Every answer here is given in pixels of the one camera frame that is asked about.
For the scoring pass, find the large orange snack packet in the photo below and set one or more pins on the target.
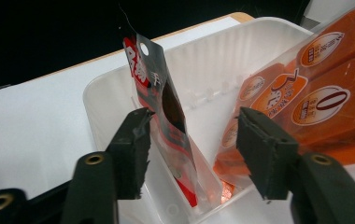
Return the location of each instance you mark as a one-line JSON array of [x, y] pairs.
[[328, 93]]

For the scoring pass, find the dark red snack packet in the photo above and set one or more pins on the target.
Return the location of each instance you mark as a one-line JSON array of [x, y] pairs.
[[163, 102]]

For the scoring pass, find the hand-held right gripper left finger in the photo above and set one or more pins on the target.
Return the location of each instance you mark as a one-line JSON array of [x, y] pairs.
[[125, 155]]

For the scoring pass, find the clear plastic container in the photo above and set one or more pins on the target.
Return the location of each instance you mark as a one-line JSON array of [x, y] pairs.
[[206, 77]]

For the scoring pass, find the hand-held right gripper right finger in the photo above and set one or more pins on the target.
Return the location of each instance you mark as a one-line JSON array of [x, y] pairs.
[[269, 155]]

